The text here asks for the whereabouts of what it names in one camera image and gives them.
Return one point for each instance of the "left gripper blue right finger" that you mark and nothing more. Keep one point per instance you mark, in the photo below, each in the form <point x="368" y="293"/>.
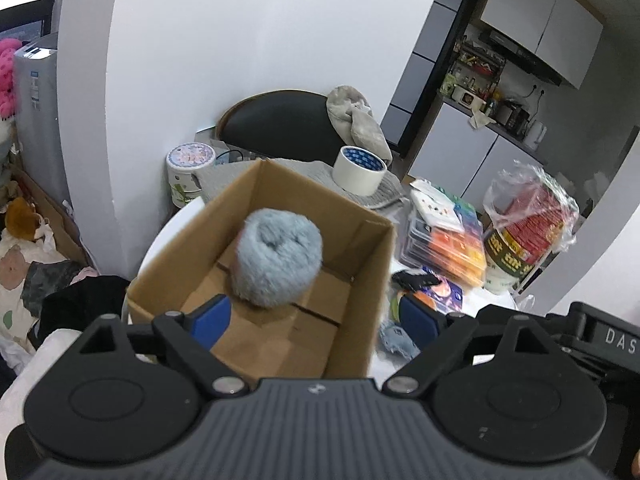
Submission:
<point x="441" y="340"/>

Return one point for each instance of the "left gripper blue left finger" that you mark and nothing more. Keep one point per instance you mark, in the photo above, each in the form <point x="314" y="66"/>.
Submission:
<point x="185" y="343"/>

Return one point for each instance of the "blue denim fabric piece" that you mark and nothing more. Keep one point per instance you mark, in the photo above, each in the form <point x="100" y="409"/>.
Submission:
<point x="395" y="340"/>

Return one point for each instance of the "black stitched fabric pouch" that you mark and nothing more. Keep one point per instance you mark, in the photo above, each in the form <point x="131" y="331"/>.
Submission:
<point x="415" y="280"/>

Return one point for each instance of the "grey fluffy plush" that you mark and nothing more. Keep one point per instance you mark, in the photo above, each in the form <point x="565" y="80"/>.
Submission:
<point x="278" y="256"/>

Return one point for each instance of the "blue planet card box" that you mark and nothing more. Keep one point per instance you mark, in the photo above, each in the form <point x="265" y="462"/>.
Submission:
<point x="445" y="297"/>

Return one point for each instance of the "colourful bead organizer boxes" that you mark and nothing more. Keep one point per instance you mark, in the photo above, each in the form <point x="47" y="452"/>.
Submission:
<point x="459" y="254"/>

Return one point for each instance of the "white card packet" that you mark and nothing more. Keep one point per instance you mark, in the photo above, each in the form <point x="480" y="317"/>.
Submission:
<point x="434" y="207"/>

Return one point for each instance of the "brown cardboard box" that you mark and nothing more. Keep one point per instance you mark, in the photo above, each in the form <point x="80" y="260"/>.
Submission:
<point x="330" y="331"/>

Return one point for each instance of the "red snack canister in plastic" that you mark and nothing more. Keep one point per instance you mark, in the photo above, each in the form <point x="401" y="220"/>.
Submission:
<point x="530" y="217"/>

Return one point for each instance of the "white round tin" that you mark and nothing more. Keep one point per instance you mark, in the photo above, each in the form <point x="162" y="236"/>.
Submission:
<point x="182" y="163"/>

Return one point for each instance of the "white kitchen cabinet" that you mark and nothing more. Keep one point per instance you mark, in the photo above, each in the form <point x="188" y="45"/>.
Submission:
<point x="463" y="160"/>

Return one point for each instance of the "white masking tape roll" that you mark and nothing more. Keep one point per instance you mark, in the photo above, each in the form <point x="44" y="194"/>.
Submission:
<point x="358" y="171"/>

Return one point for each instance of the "white electric kettle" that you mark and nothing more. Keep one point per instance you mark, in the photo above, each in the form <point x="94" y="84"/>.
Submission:
<point x="535" y="134"/>

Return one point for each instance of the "beige cloth on chair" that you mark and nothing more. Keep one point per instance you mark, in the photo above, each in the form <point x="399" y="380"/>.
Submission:
<point x="351" y="116"/>

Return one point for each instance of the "black chair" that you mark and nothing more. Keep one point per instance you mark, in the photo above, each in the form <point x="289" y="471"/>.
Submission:
<point x="291" y="124"/>

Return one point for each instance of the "grey air purifier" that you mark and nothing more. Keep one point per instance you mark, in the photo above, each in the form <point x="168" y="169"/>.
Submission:
<point x="36" y="116"/>

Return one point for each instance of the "pink plush toy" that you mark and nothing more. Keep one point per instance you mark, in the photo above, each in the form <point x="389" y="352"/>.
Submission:
<point x="8" y="46"/>

